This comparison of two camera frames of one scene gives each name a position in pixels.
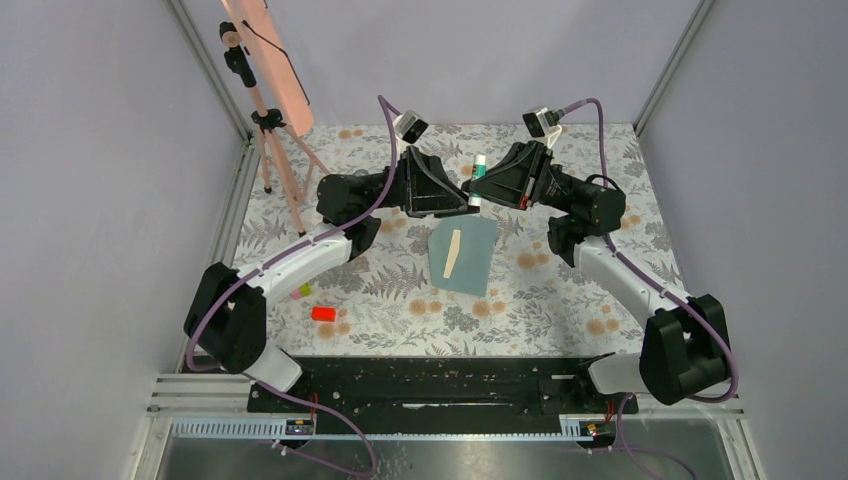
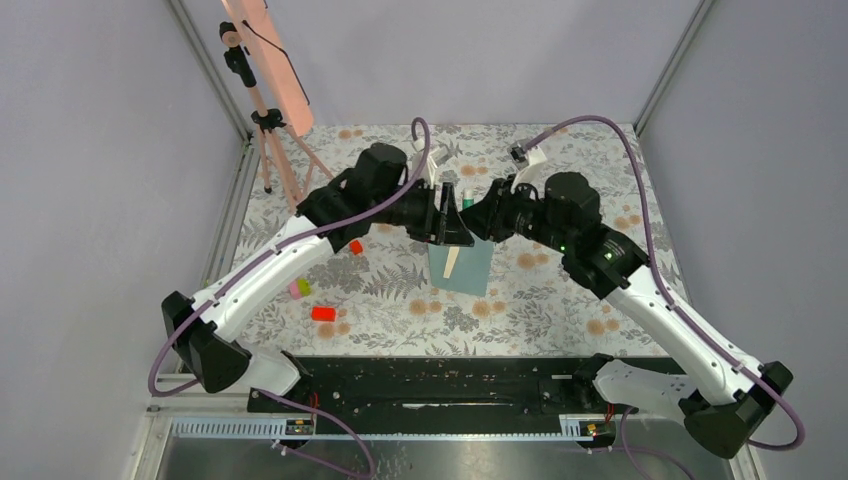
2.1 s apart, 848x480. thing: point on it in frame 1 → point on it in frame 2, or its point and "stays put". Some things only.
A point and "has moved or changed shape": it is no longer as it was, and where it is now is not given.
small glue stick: x=479 y=171 has moved or changed shape
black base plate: x=439 y=396 stays put
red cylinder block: x=324 y=313 stays put
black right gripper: x=516 y=188 → x=489 y=217
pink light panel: x=259 y=31 stays put
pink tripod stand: x=269 y=123 stays put
